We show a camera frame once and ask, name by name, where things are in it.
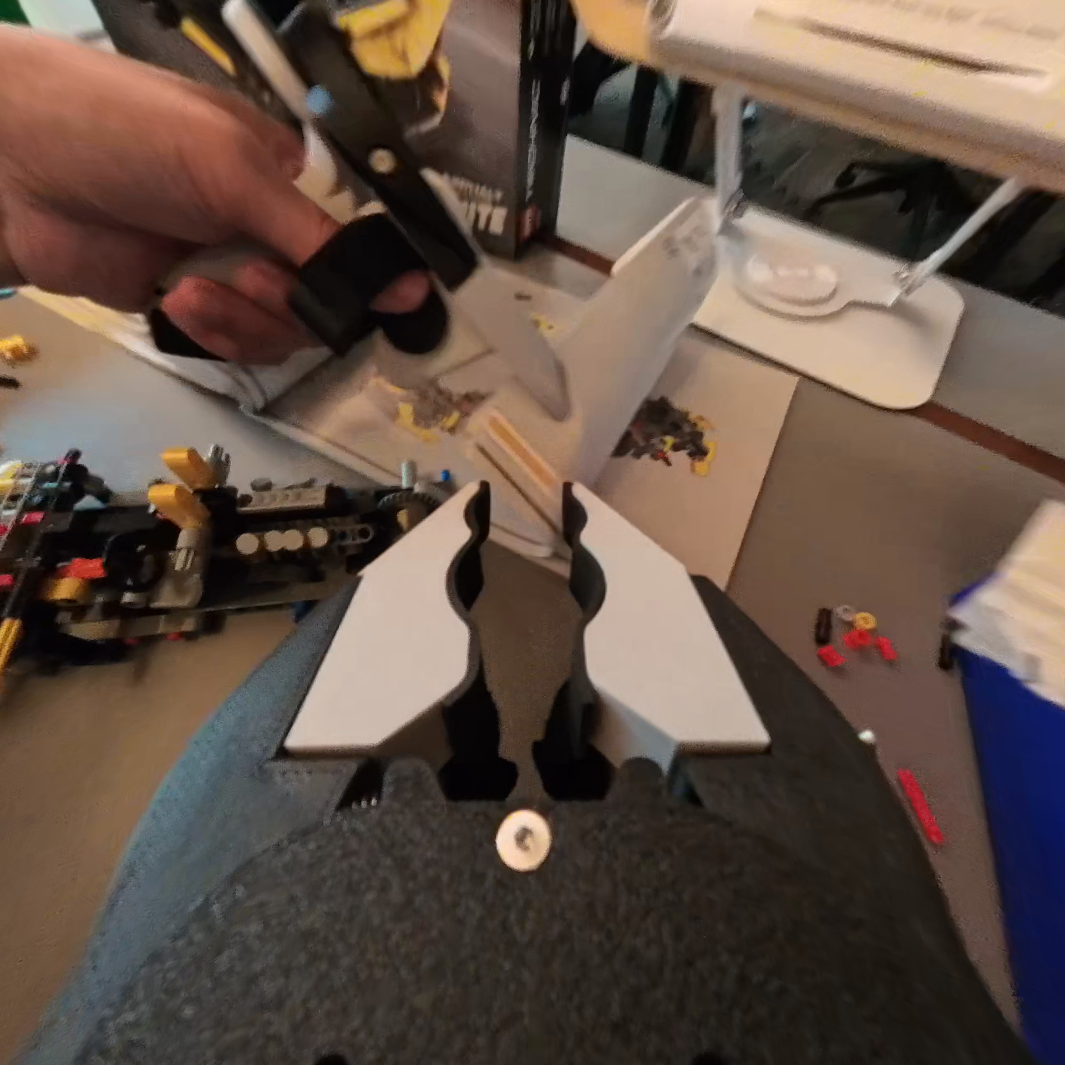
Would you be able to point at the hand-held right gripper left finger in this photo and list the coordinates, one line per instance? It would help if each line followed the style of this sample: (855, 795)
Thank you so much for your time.
(391, 657)

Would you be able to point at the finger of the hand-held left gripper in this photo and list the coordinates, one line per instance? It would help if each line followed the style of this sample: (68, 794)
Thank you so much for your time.
(532, 366)
(641, 333)

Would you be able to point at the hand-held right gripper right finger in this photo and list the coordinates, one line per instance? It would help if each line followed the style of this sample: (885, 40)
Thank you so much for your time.
(666, 657)

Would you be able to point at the lego car model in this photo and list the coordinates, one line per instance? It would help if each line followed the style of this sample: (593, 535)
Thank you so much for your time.
(283, 541)

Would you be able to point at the black lego beam yellow axle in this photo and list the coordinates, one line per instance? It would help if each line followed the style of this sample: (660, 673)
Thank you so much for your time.
(10, 657)

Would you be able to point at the pile of yellow lego parts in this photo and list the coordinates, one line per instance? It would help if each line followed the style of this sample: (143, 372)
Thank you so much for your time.
(17, 349)

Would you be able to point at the printed lego set box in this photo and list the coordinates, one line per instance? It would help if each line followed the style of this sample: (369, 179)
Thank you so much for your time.
(491, 125)

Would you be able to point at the lego instruction booklet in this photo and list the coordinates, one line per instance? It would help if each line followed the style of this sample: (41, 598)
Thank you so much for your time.
(715, 516)

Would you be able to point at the cluster of mixed lego bushes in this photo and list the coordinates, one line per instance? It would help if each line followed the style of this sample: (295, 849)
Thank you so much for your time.
(857, 639)

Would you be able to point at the black lego connector pin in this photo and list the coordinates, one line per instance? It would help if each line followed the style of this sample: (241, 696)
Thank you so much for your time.
(947, 653)

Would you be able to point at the long red lego pin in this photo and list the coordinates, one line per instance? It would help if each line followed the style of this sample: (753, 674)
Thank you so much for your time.
(919, 805)

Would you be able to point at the person's left hand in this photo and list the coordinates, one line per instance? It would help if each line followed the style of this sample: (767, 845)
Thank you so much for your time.
(125, 183)

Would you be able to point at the white folding stand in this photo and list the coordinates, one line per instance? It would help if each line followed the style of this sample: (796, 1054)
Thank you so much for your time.
(874, 349)

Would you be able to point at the blue plastic bin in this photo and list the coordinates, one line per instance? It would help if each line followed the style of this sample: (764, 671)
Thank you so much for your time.
(1023, 832)

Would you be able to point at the printed instruction sheet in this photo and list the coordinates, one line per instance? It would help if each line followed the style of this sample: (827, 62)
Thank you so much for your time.
(915, 25)

